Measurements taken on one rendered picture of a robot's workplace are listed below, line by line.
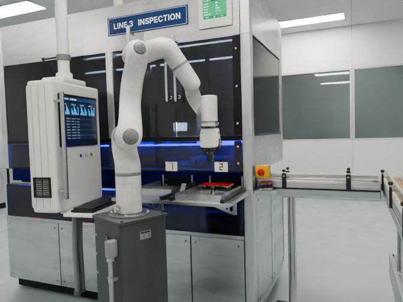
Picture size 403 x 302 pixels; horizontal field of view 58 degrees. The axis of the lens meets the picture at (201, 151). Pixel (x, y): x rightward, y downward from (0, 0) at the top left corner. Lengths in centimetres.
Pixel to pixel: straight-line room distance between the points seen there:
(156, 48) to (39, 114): 81
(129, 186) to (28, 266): 180
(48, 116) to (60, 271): 136
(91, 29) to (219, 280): 189
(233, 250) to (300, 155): 461
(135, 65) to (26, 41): 161
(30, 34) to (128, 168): 175
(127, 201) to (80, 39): 147
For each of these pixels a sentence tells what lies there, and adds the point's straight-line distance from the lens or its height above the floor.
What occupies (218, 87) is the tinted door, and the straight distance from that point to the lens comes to 222.
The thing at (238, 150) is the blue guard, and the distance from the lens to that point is 216.
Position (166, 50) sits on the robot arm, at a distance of 177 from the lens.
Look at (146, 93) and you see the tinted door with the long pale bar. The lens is 244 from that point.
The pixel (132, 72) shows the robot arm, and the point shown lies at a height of 151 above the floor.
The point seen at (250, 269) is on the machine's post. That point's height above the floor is 40.
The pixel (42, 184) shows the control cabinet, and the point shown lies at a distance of 223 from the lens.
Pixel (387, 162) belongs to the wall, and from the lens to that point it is 671.
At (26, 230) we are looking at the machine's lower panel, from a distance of 325.
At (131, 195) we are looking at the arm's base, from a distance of 168.
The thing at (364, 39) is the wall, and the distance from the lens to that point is 682.
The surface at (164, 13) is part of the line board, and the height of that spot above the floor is 199.
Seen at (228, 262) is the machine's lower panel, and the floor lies 43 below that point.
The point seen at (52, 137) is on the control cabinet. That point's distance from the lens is 217.
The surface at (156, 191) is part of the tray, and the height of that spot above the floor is 90.
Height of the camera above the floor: 124
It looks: 3 degrees down
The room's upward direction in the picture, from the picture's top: 2 degrees counter-clockwise
